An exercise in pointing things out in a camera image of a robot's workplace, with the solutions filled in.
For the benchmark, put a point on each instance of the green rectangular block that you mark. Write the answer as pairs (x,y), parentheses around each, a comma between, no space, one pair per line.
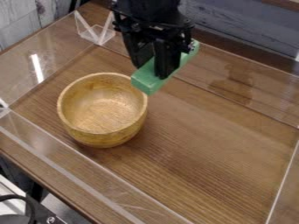
(143,78)

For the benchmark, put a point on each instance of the clear acrylic tray wall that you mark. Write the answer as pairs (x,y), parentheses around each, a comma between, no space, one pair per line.
(84,184)

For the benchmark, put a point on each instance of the clear acrylic corner bracket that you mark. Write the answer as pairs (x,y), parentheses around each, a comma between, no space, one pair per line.
(95,33)

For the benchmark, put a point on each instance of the light wooden bowl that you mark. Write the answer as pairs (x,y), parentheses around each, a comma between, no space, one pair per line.
(101,109)

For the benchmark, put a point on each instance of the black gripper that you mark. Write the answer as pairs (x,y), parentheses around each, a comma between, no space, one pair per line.
(153,21)

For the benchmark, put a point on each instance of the black table leg bracket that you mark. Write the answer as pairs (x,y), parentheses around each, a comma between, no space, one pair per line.
(44,216)

